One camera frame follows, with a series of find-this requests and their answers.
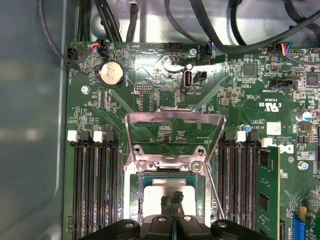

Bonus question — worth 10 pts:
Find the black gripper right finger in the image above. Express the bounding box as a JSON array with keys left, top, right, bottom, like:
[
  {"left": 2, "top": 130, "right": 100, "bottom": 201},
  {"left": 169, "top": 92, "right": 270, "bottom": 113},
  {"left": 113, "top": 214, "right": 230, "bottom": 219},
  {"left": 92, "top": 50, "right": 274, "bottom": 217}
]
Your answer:
[{"left": 172, "top": 191, "right": 258, "bottom": 240}]

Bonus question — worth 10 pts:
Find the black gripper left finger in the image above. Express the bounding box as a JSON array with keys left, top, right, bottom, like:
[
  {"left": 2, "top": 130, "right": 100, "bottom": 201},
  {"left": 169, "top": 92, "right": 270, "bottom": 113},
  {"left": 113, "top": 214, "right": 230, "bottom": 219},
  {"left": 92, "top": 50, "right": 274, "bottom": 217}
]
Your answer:
[{"left": 77, "top": 196, "right": 175, "bottom": 240}]

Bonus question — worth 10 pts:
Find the silver CPU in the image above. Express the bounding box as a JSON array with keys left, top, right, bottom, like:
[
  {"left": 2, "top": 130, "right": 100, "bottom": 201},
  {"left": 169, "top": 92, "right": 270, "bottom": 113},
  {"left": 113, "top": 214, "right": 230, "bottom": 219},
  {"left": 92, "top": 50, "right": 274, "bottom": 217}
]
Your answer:
[{"left": 138, "top": 174, "right": 201, "bottom": 221}]

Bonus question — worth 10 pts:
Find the thin metal locking lever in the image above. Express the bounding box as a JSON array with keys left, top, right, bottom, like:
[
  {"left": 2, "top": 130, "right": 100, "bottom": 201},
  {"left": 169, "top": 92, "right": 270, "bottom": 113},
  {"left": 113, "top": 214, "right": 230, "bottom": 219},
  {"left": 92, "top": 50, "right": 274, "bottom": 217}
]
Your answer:
[{"left": 206, "top": 159, "right": 226, "bottom": 221}]

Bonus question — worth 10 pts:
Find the metal socket cover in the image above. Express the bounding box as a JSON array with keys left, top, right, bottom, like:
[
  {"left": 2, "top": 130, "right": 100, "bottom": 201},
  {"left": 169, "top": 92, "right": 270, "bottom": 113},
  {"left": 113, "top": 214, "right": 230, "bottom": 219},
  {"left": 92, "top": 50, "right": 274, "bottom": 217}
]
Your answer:
[{"left": 124, "top": 107, "right": 228, "bottom": 176}]

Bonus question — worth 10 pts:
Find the CPU socket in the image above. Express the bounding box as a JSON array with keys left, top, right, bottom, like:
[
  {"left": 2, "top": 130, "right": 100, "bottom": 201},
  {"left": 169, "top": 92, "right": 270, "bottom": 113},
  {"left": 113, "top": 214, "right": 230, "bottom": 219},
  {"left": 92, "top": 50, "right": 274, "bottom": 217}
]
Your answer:
[{"left": 123, "top": 143, "right": 216, "bottom": 227}]

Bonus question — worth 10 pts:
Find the RAM slot with black clips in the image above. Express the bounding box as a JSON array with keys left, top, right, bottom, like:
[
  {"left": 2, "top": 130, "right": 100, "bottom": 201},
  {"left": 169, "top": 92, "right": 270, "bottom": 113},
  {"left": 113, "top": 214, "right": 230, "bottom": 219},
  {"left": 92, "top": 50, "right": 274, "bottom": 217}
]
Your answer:
[
  {"left": 104, "top": 129, "right": 120, "bottom": 223},
  {"left": 79, "top": 129, "right": 96, "bottom": 236},
  {"left": 241, "top": 131, "right": 260, "bottom": 233},
  {"left": 216, "top": 131, "right": 237, "bottom": 222}
]

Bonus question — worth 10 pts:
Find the RAM slot with white clips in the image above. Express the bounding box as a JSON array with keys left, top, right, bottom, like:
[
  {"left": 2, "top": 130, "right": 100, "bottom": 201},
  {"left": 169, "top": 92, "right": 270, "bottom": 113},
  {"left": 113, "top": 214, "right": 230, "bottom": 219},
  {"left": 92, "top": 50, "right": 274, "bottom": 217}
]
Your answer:
[
  {"left": 92, "top": 129, "right": 108, "bottom": 230},
  {"left": 67, "top": 129, "right": 85, "bottom": 240},
  {"left": 228, "top": 131, "right": 247, "bottom": 226}
]

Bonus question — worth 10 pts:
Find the green RAM stick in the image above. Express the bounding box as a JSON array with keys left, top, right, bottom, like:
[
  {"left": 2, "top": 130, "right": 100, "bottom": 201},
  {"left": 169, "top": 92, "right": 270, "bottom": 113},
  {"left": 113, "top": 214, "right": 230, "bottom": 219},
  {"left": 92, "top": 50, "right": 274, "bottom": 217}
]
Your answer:
[{"left": 256, "top": 146, "right": 281, "bottom": 240}]

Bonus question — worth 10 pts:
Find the green motherboard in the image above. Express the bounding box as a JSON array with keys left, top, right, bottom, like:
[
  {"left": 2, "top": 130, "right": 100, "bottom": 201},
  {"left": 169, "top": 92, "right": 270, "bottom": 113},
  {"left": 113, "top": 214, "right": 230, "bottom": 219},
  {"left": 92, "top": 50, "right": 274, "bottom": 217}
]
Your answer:
[{"left": 65, "top": 40, "right": 320, "bottom": 240}]

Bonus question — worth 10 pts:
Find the internal USB port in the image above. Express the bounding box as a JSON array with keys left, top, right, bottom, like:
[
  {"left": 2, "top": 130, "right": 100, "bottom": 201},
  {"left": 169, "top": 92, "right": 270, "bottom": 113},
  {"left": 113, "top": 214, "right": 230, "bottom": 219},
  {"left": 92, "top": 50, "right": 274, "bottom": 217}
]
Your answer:
[{"left": 183, "top": 69, "right": 195, "bottom": 91}]

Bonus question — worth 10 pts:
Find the silver coin battery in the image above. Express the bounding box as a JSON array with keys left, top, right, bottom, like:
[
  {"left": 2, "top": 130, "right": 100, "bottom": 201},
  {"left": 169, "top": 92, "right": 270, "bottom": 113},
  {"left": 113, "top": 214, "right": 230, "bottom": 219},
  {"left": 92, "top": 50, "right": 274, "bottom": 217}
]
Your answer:
[{"left": 99, "top": 60, "right": 125, "bottom": 88}]

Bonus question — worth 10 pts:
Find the black open PC case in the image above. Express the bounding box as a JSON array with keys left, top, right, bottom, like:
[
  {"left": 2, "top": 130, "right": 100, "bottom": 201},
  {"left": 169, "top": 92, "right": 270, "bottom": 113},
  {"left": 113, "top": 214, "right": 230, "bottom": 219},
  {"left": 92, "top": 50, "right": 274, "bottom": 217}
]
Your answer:
[{"left": 0, "top": 0, "right": 320, "bottom": 240}]

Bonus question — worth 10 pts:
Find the thick black cable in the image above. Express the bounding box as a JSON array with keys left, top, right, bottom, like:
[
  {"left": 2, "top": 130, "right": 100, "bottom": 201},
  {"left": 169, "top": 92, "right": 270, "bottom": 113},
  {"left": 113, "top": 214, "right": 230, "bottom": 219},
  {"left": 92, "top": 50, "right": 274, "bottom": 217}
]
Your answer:
[{"left": 188, "top": 0, "right": 320, "bottom": 55}]

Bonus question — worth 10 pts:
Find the thin grey cable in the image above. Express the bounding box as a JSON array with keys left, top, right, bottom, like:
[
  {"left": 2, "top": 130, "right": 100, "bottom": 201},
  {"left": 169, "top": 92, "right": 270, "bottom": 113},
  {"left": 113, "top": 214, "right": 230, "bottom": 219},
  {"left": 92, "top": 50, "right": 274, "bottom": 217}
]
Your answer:
[{"left": 37, "top": 0, "right": 85, "bottom": 70}]

